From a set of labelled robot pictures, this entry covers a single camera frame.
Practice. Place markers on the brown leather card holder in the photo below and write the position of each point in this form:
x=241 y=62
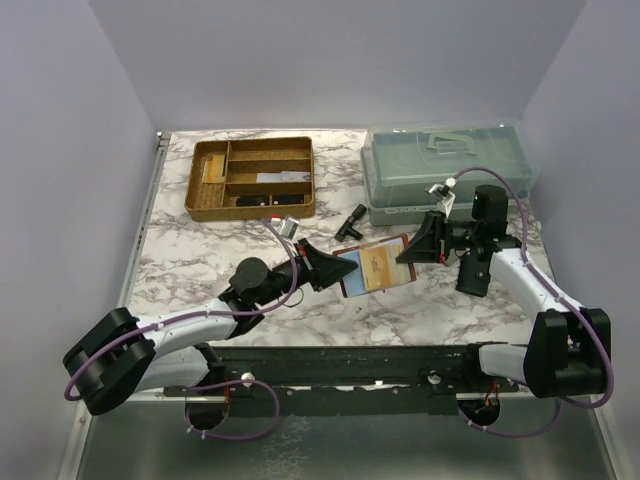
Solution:
x=401 y=238

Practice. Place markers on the clear lidded plastic box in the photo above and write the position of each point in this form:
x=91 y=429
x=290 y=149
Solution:
x=401 y=163

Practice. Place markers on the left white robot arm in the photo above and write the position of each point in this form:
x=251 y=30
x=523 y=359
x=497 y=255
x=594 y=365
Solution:
x=113 y=359

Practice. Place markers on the black T-shaped pipe fitting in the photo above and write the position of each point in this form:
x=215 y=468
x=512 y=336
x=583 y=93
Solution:
x=347 y=229

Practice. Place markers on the grey card wallet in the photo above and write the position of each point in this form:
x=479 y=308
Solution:
x=454 y=256

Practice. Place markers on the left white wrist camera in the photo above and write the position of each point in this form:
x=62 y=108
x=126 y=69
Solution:
x=287 y=226

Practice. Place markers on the blue credit card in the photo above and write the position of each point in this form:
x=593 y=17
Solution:
x=353 y=284

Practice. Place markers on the gold card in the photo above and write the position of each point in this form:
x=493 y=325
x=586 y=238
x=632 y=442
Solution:
x=214 y=169

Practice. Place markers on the black item in tray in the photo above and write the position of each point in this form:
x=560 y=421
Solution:
x=269 y=200

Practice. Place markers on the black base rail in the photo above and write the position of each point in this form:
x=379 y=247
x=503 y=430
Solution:
x=338 y=381

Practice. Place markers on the tan credit card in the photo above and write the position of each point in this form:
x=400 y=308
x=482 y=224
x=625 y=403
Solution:
x=380 y=269

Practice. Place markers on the white card in tray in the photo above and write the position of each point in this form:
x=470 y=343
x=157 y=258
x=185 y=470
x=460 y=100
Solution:
x=284 y=177

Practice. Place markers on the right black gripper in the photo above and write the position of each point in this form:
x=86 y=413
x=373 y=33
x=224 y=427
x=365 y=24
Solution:
x=432 y=243

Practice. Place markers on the black snap wallet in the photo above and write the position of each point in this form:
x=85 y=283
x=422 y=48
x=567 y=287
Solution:
x=474 y=276

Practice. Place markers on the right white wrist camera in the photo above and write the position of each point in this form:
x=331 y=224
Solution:
x=444 y=195

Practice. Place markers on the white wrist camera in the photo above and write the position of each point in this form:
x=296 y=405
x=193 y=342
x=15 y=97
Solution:
x=287 y=226
x=444 y=195

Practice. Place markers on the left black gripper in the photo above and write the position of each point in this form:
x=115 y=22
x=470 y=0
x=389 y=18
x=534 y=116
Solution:
x=320 y=269

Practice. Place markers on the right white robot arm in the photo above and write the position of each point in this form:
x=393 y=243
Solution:
x=568 y=352

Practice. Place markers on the brown cork organizer tray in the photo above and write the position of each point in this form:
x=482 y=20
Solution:
x=245 y=159

